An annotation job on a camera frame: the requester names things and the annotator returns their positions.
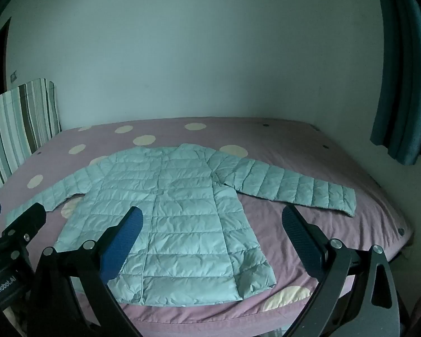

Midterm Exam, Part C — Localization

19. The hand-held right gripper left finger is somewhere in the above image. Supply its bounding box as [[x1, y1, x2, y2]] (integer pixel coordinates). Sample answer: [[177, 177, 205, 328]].
[[28, 206, 144, 337]]

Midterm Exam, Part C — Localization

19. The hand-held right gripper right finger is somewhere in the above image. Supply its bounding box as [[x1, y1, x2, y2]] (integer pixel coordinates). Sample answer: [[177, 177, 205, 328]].
[[282, 204, 401, 337]]

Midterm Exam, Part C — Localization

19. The light blue puffer jacket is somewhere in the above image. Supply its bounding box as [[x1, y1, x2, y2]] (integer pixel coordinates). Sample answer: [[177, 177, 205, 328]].
[[6, 143, 357, 306]]

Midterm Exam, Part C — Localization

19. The bed with pink dotted sheet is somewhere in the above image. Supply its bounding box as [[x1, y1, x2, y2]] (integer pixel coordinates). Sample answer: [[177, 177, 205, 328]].
[[0, 117, 415, 337]]

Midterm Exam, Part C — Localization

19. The striped headboard cushion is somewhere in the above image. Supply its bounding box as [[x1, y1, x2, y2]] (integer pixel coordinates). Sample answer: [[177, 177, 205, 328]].
[[0, 78, 62, 201]]

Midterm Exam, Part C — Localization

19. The teal curtain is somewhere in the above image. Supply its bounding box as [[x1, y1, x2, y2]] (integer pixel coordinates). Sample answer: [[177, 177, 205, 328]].
[[370, 0, 421, 165]]

